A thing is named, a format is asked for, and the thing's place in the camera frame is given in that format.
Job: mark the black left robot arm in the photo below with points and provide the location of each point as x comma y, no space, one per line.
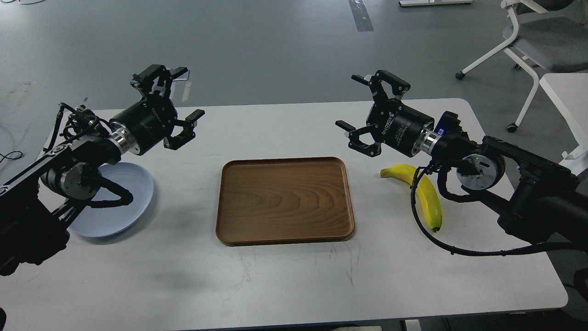
40,203

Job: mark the yellow banana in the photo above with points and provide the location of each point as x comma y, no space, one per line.
425,191

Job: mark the brown wooden tray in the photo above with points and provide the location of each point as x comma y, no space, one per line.
278,201

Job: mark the white grey office chair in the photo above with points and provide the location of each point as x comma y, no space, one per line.
555,44

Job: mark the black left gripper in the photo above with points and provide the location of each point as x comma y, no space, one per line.
153,119

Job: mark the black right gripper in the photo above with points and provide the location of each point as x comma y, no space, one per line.
402,129

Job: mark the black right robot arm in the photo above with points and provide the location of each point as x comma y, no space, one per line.
536,200

